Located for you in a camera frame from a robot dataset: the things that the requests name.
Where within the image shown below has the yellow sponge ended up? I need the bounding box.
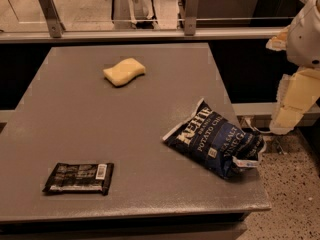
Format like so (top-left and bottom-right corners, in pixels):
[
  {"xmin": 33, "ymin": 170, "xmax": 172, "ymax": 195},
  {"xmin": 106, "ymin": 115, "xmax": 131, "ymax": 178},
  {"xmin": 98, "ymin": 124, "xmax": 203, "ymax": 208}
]
[{"xmin": 103, "ymin": 58, "xmax": 146, "ymax": 87}]

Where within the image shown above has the black snack bar wrapper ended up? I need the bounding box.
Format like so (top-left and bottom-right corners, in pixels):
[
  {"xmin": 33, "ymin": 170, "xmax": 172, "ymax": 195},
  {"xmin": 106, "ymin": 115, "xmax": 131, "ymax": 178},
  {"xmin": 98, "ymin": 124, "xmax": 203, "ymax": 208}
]
[{"xmin": 43, "ymin": 163, "xmax": 114, "ymax": 195}]

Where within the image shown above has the white cable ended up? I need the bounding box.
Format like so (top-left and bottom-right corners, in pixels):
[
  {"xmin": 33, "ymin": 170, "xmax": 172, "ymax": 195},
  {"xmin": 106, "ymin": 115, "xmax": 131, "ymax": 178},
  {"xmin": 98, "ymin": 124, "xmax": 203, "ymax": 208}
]
[{"xmin": 242, "ymin": 117, "xmax": 271, "ymax": 134}]

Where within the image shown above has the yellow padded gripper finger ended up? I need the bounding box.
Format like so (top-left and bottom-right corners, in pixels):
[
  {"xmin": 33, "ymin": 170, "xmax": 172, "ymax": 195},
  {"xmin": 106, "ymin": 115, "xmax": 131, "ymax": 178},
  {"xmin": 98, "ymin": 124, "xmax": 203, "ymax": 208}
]
[
  {"xmin": 269, "ymin": 67, "xmax": 320, "ymax": 135},
  {"xmin": 266, "ymin": 26, "xmax": 289, "ymax": 51}
]

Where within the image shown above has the metal railing bracket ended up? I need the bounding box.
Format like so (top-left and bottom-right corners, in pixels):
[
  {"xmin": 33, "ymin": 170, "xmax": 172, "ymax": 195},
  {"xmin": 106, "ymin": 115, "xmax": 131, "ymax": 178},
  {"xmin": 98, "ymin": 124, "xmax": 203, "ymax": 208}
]
[
  {"xmin": 38, "ymin": 0, "xmax": 65, "ymax": 38},
  {"xmin": 184, "ymin": 0, "xmax": 199, "ymax": 36}
]

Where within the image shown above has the blue Kettle chip bag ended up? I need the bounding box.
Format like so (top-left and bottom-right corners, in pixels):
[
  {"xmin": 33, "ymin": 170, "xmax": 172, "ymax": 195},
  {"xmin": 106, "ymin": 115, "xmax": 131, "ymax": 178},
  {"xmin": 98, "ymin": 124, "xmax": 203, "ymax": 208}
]
[{"xmin": 163, "ymin": 99, "xmax": 266, "ymax": 179}]

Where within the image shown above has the right metal railing bracket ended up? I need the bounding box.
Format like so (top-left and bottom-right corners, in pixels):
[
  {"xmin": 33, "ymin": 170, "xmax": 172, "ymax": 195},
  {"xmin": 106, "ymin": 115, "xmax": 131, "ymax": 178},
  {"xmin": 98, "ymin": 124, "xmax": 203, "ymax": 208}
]
[{"xmin": 184, "ymin": 0, "xmax": 199, "ymax": 36}]

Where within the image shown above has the glass railing panel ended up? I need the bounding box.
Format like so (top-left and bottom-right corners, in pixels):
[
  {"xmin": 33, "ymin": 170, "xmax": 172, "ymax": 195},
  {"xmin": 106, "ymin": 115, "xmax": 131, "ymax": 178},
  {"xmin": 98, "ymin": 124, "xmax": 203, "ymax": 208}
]
[{"xmin": 0, "ymin": 0, "xmax": 302, "ymax": 33}]

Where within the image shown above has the left metal railing bracket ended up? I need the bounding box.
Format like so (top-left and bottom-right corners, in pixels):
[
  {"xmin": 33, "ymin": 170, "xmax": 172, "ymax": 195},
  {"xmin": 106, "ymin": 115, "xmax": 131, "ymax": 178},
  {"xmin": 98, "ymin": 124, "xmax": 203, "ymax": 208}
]
[{"xmin": 38, "ymin": 0, "xmax": 65, "ymax": 38}]

